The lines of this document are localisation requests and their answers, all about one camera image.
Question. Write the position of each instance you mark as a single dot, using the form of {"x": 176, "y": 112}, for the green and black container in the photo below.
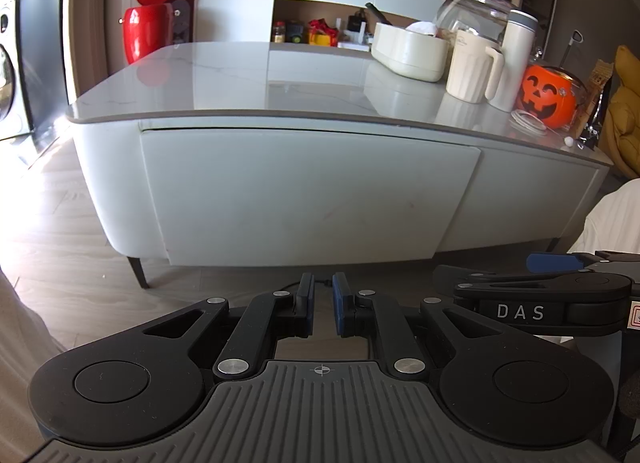
{"x": 295, "y": 33}

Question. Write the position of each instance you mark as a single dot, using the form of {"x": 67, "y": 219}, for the round glass lid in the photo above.
{"x": 529, "y": 122}

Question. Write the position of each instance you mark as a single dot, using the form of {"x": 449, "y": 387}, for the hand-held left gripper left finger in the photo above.
{"x": 306, "y": 304}

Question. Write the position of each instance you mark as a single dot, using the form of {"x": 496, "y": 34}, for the tan wooden model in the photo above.
{"x": 597, "y": 88}

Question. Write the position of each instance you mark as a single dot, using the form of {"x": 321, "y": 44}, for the white thermos with grey cap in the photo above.
{"x": 517, "y": 58}

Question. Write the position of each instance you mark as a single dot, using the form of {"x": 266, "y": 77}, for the white coffee table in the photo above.
{"x": 280, "y": 78}

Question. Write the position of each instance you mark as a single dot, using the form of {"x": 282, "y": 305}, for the brown spice jar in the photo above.
{"x": 279, "y": 32}

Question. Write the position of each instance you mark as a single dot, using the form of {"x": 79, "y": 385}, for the black bottle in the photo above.
{"x": 357, "y": 23}

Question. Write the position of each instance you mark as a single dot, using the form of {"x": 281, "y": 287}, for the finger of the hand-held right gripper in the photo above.
{"x": 552, "y": 262}
{"x": 500, "y": 287}

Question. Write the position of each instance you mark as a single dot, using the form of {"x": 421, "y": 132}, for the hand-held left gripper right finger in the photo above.
{"x": 341, "y": 304}

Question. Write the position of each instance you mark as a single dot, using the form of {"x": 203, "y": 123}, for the cream ribbed pitcher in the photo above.
{"x": 467, "y": 68}

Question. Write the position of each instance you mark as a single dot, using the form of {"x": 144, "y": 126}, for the orange pumpkin bucket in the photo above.
{"x": 545, "y": 98}

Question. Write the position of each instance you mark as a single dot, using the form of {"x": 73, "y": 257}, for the white cloth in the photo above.
{"x": 615, "y": 223}

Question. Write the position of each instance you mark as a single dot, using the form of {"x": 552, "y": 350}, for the white washing machine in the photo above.
{"x": 10, "y": 93}

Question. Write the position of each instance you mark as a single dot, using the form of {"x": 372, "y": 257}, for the red pedal bin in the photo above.
{"x": 146, "y": 33}

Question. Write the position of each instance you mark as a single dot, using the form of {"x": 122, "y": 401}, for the red and yellow packet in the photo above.
{"x": 322, "y": 33}

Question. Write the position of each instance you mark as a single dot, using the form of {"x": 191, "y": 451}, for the glass jar with lid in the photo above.
{"x": 472, "y": 13}

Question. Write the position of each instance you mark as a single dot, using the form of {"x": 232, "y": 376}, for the yellow cushion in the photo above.
{"x": 622, "y": 128}

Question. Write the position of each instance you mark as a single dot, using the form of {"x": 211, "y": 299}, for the cream oval container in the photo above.
{"x": 410, "y": 60}

